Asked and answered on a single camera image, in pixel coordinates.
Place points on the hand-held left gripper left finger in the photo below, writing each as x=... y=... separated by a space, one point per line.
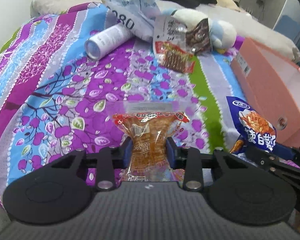
x=127 y=152

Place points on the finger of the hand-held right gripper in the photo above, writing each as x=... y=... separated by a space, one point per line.
x=285 y=151
x=257 y=155

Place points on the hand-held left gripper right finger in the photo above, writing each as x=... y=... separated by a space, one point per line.
x=170 y=152

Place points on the orange snack packet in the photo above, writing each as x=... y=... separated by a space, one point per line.
x=147 y=135

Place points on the blue snack packet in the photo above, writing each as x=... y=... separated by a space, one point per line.
x=255 y=125

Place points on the pink cardboard box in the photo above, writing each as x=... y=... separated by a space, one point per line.
x=270 y=80

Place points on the floral purple bed sheet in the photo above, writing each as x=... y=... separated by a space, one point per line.
x=65 y=92

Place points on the clear packet of snack sticks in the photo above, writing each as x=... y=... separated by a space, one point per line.
x=173 y=55

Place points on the white cylindrical tube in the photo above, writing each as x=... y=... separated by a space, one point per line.
x=107 y=40

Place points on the grey duvet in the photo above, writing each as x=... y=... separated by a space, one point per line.
x=265 y=37

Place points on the dark brown snack packet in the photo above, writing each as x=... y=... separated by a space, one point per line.
x=200 y=35

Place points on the white and blue plush toy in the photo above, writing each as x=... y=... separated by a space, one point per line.
x=222 y=35

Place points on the light blue plastic bag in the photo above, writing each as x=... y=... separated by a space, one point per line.
x=132 y=5

